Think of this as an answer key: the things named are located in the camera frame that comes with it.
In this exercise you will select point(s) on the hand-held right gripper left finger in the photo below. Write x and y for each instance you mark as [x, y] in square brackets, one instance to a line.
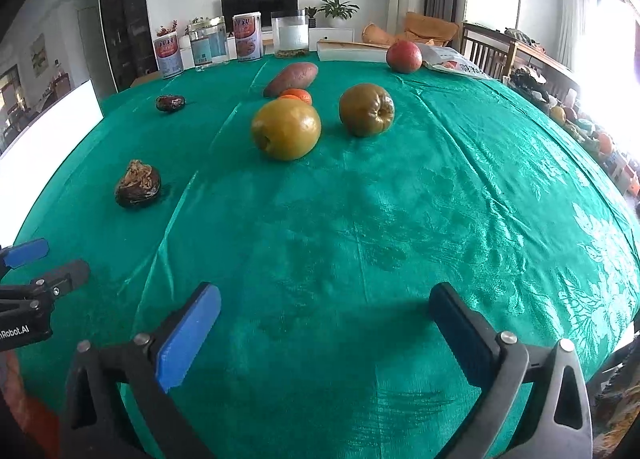
[187, 334]

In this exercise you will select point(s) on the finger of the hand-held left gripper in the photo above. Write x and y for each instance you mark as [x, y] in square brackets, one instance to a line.
[65, 276]
[25, 251]

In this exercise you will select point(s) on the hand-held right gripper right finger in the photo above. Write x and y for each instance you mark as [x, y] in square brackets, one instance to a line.
[457, 334]

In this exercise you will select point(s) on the smooth green apple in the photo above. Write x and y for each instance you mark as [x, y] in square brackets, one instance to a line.
[285, 129]

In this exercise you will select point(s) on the reddish sweet potato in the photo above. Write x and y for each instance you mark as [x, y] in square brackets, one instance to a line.
[292, 79]

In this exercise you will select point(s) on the person's left forearm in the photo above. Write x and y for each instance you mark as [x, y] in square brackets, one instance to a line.
[32, 421]

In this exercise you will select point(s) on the white board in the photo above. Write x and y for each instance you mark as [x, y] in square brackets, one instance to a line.
[45, 149]

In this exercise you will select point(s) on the green patterned tablecloth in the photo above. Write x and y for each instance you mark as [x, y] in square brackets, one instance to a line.
[350, 239]

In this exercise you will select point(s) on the dark red dried date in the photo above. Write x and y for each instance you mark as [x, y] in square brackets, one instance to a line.
[170, 103]

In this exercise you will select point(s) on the pile of colourful clutter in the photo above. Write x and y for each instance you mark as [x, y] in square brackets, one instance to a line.
[595, 139]

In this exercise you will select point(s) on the left white labelled can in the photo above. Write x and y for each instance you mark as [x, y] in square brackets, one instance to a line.
[168, 56]

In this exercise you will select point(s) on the wrinkled green apple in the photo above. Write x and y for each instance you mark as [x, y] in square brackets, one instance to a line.
[365, 109]

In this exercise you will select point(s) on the dark tall cabinet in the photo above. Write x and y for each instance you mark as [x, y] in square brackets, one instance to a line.
[127, 14]

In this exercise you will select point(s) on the small orange tangerine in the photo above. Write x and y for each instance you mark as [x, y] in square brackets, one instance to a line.
[299, 95]

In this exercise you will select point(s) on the red flower plant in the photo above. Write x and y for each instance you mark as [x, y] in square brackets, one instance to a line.
[167, 29]

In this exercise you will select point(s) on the printed plastic packet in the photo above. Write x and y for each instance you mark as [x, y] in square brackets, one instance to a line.
[455, 61]

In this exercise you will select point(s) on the blue label glass jar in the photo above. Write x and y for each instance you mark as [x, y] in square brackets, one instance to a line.
[209, 44]

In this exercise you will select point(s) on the red apple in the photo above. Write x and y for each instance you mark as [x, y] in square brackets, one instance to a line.
[404, 56]

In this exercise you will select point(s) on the wooden chair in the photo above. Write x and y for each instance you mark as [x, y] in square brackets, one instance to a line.
[487, 51]

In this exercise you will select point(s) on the wooden sideboard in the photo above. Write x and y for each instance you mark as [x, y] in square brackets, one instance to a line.
[545, 61]

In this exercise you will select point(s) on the red label tin can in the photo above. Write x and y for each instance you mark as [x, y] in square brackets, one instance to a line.
[248, 36]

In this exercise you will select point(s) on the white flat box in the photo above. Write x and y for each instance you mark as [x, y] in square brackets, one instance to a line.
[350, 51]

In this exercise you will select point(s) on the orange cushion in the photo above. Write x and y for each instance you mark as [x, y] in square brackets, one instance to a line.
[425, 29]

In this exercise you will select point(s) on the black lid clear jar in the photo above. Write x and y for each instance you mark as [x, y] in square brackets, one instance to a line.
[289, 34]

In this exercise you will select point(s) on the white media cabinet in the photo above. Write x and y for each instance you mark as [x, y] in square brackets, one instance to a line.
[332, 34]

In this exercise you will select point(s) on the black television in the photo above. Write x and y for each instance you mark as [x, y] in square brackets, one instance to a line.
[260, 6]

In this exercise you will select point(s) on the white sheer curtain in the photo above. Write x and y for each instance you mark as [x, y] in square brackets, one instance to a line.
[575, 9]

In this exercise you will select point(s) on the green potted houseplant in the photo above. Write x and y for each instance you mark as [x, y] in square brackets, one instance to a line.
[337, 9]

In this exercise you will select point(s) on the framed wall picture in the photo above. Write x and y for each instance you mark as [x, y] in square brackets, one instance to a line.
[39, 55]

